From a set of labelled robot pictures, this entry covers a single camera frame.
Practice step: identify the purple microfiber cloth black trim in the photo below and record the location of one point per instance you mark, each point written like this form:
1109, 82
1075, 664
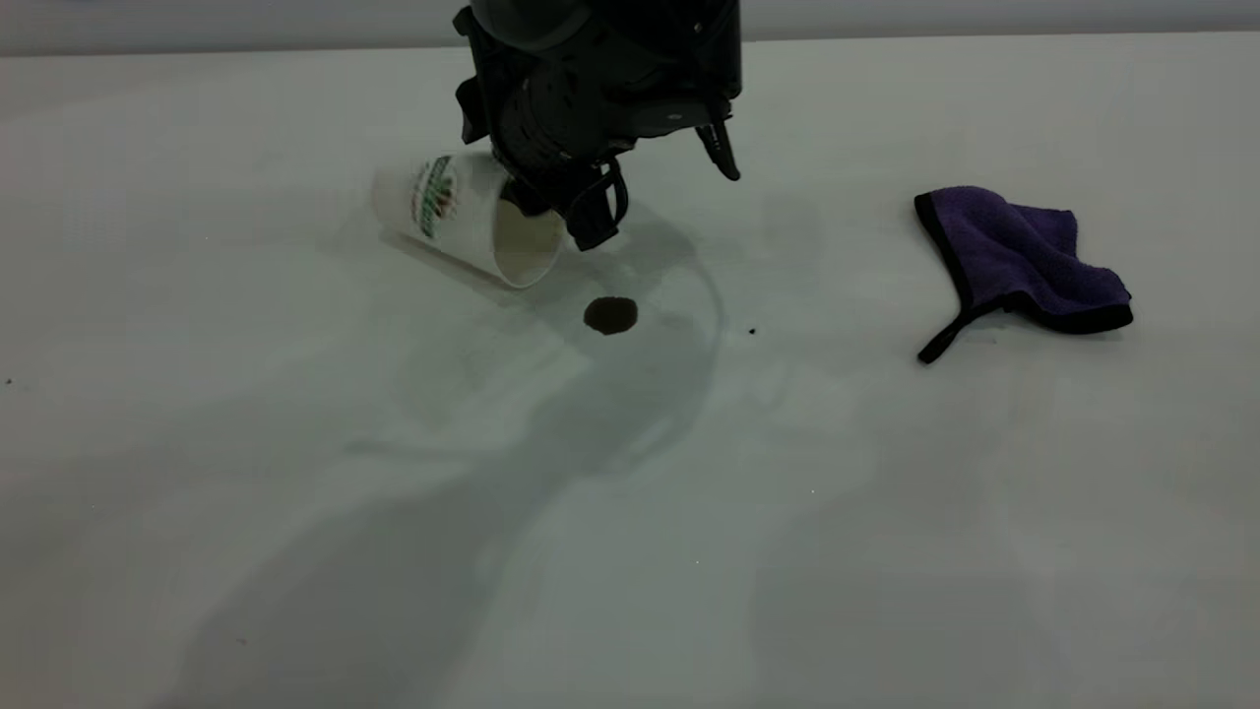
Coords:
1014, 251

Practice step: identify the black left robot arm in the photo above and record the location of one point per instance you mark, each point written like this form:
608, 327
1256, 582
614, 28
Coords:
532, 22

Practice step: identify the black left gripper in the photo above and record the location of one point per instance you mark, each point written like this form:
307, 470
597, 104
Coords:
551, 108

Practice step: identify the white paper coffee cup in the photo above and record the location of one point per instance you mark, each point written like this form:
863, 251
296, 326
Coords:
463, 212

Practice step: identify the dark coffee spill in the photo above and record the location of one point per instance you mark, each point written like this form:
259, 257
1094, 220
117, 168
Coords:
610, 315

